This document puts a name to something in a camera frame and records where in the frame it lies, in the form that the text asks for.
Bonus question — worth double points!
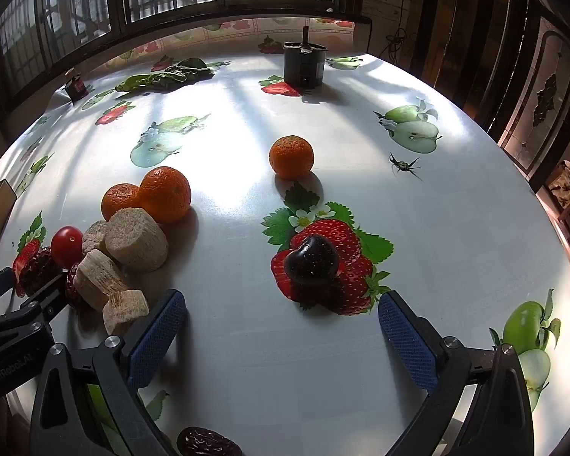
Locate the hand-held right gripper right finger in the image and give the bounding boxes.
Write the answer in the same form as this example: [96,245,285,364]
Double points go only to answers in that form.
[377,290,535,456]

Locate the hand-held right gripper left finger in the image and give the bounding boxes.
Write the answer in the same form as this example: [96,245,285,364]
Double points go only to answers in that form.
[28,289,188,456]

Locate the dried red date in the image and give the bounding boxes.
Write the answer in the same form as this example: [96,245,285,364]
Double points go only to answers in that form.
[65,266,84,309]
[177,426,243,456]
[19,247,62,295]

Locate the brown bread roll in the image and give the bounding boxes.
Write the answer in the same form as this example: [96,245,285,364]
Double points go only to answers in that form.
[105,207,169,274]
[102,290,150,336]
[73,249,131,312]

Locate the beige biscuit chunk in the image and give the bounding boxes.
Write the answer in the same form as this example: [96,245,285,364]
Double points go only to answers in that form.
[82,221,109,255]

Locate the dark heart-shaped cherry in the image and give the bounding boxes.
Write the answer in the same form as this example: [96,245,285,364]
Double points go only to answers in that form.
[284,234,340,288]

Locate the red cherry tomato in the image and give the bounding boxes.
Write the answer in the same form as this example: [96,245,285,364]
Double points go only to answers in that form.
[51,226,85,269]

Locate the fruit-print tablecloth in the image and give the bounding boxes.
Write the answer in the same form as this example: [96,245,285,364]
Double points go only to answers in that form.
[0,16,570,456]

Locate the orange mandarin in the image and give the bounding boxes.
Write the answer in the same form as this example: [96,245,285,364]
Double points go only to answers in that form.
[138,166,192,225]
[269,136,314,181]
[101,183,141,222]

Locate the small green fruit calyx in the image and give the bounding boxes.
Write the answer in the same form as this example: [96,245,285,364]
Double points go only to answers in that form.
[389,153,423,181]

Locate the small dark clamp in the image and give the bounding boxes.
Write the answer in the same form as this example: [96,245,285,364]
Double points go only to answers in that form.
[64,70,89,103]

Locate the green leafy vegetable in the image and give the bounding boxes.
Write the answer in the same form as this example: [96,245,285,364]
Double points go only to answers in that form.
[115,58,214,93]

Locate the wooden door with glass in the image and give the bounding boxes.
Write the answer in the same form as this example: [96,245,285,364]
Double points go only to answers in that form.
[496,0,570,191]

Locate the black cylindrical container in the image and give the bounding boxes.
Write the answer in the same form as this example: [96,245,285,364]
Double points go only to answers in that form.
[283,26,327,89]

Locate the hanging dark cable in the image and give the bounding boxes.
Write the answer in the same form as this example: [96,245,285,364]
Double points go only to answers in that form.
[385,0,409,58]

